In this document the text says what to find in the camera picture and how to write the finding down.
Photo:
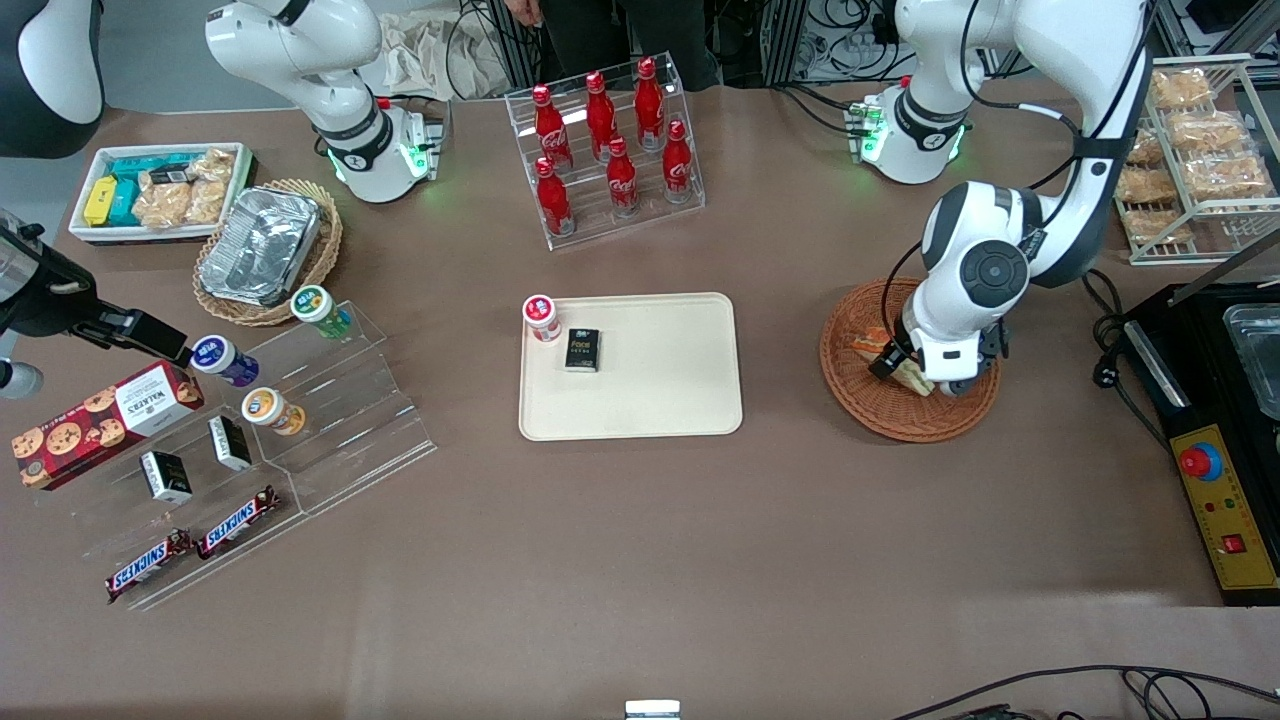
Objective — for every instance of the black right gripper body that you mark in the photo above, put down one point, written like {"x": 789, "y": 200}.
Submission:
{"x": 48, "y": 303}

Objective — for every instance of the triangle sandwich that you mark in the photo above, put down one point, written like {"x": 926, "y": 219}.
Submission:
{"x": 868, "y": 345}

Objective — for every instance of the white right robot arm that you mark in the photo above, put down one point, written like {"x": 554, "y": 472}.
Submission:
{"x": 300, "y": 45}

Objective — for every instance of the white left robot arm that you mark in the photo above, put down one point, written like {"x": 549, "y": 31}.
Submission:
{"x": 1080, "y": 60}

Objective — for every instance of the brown wicker basket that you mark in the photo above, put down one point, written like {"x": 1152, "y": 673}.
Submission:
{"x": 900, "y": 415}

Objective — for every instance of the aluminium foil tray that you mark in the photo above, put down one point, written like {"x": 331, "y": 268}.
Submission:
{"x": 260, "y": 245}

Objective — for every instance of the light wicker basket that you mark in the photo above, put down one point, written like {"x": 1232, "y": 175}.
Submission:
{"x": 325, "y": 255}

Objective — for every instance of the beige plastic tray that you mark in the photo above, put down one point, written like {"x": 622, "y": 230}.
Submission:
{"x": 660, "y": 390}

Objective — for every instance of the person's right hand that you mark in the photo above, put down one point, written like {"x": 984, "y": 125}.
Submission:
{"x": 522, "y": 9}

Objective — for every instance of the white plastic bin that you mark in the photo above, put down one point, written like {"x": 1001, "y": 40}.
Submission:
{"x": 85, "y": 235}

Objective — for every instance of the purple-capped small jar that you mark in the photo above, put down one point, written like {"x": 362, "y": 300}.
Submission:
{"x": 222, "y": 358}

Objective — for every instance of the red Walkers cookie box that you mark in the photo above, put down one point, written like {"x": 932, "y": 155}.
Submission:
{"x": 100, "y": 425}

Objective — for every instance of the yellow small box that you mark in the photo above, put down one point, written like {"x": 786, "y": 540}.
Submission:
{"x": 100, "y": 200}

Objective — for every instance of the black and white small box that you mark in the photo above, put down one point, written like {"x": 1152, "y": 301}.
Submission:
{"x": 166, "y": 477}
{"x": 230, "y": 442}

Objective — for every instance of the clear bag of crackers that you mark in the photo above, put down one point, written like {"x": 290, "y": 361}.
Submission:
{"x": 163, "y": 205}
{"x": 210, "y": 185}

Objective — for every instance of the orange-capped small jar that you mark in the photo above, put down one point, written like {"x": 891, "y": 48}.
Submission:
{"x": 270, "y": 410}

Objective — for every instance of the teal snack box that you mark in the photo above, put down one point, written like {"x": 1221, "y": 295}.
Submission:
{"x": 150, "y": 162}

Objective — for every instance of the green-capped small jar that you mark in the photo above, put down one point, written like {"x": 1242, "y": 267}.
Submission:
{"x": 318, "y": 308}

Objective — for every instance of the Snickers chocolate bar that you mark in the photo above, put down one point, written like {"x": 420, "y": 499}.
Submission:
{"x": 238, "y": 522}
{"x": 145, "y": 567}

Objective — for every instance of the clear acrylic stepped display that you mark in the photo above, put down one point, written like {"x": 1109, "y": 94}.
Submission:
{"x": 350, "y": 420}

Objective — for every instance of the black and yellow control box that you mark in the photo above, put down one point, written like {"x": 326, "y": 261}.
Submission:
{"x": 1190, "y": 400}

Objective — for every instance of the bagged rice cracker snack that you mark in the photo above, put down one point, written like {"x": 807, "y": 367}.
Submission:
{"x": 1146, "y": 148}
{"x": 1146, "y": 185}
{"x": 1228, "y": 176}
{"x": 1160, "y": 226}
{"x": 1208, "y": 130}
{"x": 1180, "y": 88}

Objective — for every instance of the red emergency stop button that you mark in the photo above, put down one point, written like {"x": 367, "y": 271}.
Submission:
{"x": 1200, "y": 461}

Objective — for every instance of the clear acrylic bottle rack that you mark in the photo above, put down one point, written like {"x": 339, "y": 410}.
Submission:
{"x": 660, "y": 205}

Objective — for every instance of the red cola bottle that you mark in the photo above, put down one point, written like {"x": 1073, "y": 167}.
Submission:
{"x": 678, "y": 160}
{"x": 600, "y": 112}
{"x": 649, "y": 98}
{"x": 621, "y": 178}
{"x": 550, "y": 125}
{"x": 553, "y": 198}

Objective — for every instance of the black box gold print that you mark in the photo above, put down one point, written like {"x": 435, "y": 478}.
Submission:
{"x": 582, "y": 350}

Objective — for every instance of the red-capped small jar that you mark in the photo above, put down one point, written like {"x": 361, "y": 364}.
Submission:
{"x": 541, "y": 316}

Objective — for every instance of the crumpled beige bag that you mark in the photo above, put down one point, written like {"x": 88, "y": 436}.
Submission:
{"x": 430, "y": 55}

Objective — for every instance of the person's black clothed body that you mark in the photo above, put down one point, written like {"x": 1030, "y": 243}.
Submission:
{"x": 630, "y": 35}

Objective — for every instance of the small white silver device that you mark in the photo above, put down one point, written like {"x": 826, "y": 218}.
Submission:
{"x": 652, "y": 710}

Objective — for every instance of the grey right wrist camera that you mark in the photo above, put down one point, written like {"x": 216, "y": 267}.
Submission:
{"x": 18, "y": 380}

